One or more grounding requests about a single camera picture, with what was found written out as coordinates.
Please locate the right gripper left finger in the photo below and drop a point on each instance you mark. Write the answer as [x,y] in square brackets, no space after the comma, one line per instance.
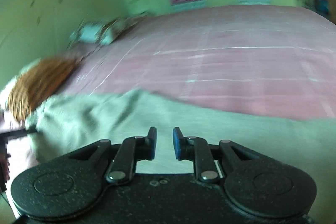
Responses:
[127,154]

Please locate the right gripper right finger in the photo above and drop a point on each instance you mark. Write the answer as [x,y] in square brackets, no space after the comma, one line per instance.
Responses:
[198,151]

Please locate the grey-green pants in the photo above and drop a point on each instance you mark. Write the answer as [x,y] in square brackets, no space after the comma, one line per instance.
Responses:
[65,123]

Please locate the pink checked bed sheet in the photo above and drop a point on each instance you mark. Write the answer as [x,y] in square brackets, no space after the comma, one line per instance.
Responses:
[260,60]

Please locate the orange striped pillow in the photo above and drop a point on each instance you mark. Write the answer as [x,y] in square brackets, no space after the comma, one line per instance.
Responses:
[38,84]

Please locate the white patterned pillow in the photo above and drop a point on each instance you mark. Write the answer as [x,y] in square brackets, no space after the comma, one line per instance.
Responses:
[103,32]

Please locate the cream bed headboard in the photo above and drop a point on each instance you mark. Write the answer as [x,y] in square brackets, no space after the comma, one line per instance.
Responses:
[41,28]

